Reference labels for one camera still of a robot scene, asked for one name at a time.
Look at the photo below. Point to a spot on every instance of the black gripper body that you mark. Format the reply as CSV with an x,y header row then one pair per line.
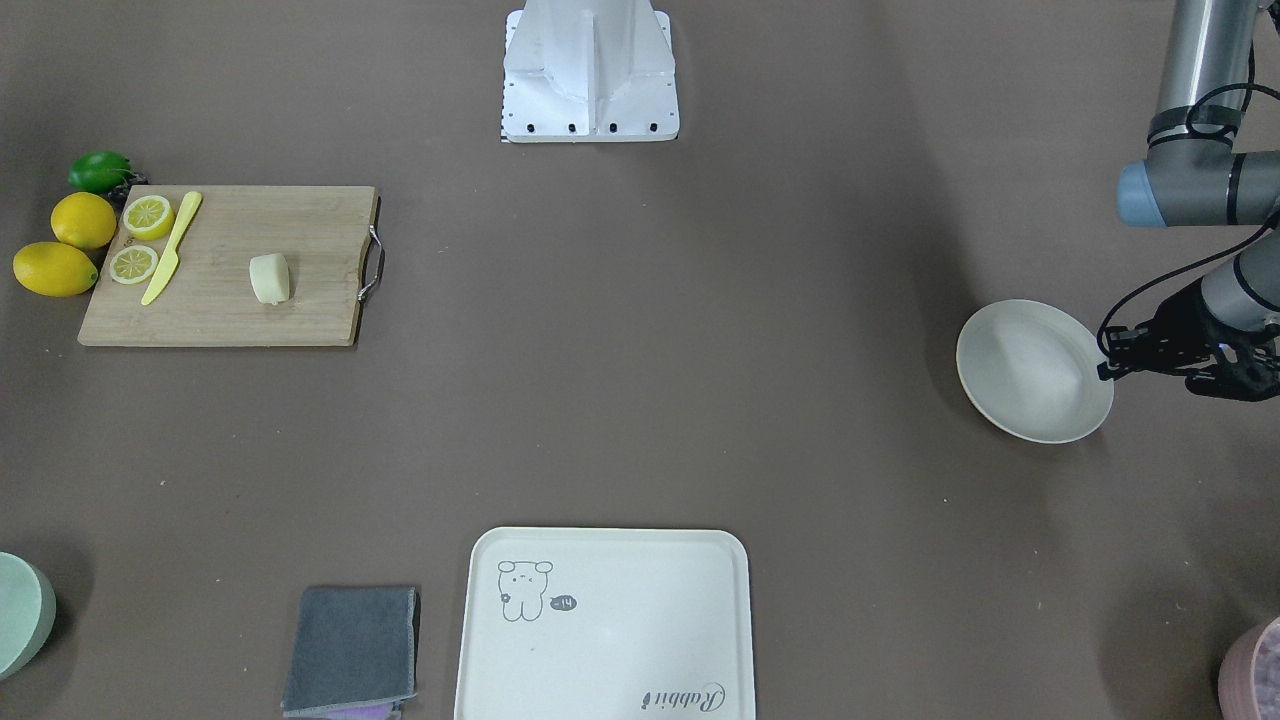
x,y
1186,322

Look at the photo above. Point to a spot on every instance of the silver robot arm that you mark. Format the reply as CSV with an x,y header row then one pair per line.
x,y
1192,175

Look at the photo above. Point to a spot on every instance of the white rabbit tray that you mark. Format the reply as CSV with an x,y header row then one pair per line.
x,y
606,623

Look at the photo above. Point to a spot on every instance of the pale green shallow bowl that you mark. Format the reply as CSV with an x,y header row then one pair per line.
x,y
1031,369

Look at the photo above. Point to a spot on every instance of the pink mixing bowl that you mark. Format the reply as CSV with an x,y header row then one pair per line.
x,y
1249,675

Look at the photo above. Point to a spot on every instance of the grey folded cloth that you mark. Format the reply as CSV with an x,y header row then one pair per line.
x,y
354,653

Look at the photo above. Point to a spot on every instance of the bamboo cutting board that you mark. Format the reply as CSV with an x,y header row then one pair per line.
x,y
323,232

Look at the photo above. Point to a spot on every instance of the yellow plastic knife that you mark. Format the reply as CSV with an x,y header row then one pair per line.
x,y
169,259

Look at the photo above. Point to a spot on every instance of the lemon half upper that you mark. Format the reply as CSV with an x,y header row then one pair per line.
x,y
148,218

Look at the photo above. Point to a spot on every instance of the lemon half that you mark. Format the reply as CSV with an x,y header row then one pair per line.
x,y
148,218
134,264

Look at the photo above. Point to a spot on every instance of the lemon half lower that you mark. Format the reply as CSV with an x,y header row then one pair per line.
x,y
134,264

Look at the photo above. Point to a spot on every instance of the green lime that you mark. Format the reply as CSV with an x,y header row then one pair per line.
x,y
99,172

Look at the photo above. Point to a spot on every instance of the whole yellow lemon upper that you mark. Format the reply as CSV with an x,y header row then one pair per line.
x,y
83,220

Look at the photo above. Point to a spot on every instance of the whole yellow lemon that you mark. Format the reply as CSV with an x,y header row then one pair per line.
x,y
83,220
54,269

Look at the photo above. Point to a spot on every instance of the whole yellow lemon lower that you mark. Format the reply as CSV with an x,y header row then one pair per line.
x,y
54,269

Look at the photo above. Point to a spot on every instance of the mint green bowl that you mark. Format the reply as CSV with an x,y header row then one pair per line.
x,y
28,610

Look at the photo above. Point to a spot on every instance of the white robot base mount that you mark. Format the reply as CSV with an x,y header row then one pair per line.
x,y
589,71

